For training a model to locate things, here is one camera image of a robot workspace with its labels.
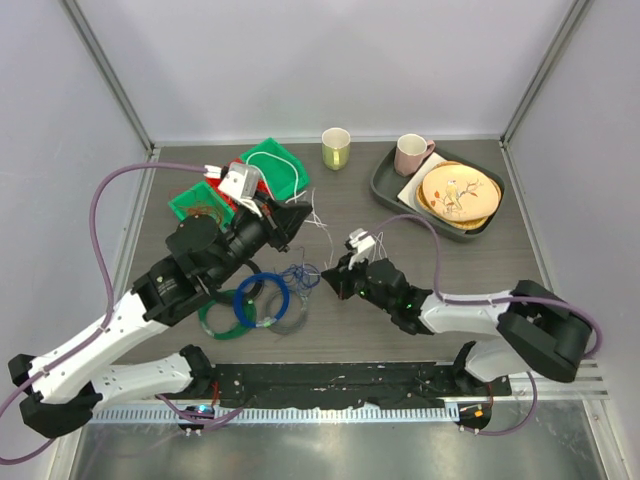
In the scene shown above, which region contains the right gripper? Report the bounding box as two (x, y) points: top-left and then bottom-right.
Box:
(323, 250), (395, 314)

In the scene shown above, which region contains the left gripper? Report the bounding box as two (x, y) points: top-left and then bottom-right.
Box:
(209, 190), (313, 287)

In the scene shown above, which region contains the red wire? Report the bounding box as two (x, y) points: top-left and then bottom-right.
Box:
(169, 187), (236, 231)

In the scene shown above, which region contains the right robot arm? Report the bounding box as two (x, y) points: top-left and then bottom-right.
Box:
(321, 254), (594, 395)

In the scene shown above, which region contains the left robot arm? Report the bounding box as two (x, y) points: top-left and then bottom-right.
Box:
(8, 198), (312, 439)

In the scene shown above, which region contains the far green bin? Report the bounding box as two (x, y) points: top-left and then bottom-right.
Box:
(239, 137), (310, 201)

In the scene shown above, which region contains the green bin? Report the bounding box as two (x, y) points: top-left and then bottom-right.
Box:
(239, 137), (310, 201)
(168, 181), (235, 227)

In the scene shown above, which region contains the red bin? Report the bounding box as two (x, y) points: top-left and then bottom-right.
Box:
(218, 162), (274, 216)

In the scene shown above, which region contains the near green bin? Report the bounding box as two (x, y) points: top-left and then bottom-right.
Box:
(168, 181), (235, 227)

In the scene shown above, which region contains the yellow-green mug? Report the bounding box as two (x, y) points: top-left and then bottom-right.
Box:
(321, 127), (351, 171)

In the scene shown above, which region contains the dark grey tray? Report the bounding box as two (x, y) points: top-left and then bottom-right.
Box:
(370, 146), (502, 243)

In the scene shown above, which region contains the white napkin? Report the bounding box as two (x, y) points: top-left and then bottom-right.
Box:
(396, 153), (446, 211)

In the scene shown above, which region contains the pink mug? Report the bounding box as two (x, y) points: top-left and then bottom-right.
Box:
(394, 133), (436, 177)

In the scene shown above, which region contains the bird pattern plate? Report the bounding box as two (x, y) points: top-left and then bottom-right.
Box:
(421, 164), (501, 221)

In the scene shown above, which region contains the grey wire coil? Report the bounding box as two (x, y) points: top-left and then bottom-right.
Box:
(263, 288), (310, 337)

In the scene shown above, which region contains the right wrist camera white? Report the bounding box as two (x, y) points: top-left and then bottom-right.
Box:
(346, 228), (379, 270)

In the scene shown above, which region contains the black wire coil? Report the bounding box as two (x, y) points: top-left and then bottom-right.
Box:
(214, 264), (266, 304)

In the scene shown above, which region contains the green wire coil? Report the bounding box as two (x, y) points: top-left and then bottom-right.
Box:
(197, 289), (255, 341)

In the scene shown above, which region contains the blue wire coil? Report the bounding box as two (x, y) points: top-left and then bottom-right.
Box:
(233, 272), (291, 330)

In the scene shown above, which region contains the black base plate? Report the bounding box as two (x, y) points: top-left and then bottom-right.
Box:
(201, 362), (512, 410)

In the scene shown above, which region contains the slotted cable duct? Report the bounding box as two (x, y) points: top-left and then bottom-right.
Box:
(91, 403), (459, 425)

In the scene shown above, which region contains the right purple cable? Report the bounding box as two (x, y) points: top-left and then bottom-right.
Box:
(369, 214), (604, 436)

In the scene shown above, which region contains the left aluminium frame post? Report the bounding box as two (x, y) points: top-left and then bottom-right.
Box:
(59, 0), (155, 155)

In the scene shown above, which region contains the aluminium frame post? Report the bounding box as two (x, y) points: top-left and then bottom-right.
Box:
(500, 0), (593, 147)
(59, 0), (155, 155)

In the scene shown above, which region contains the right aluminium frame post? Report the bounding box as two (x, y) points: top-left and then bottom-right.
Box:
(500, 0), (593, 147)

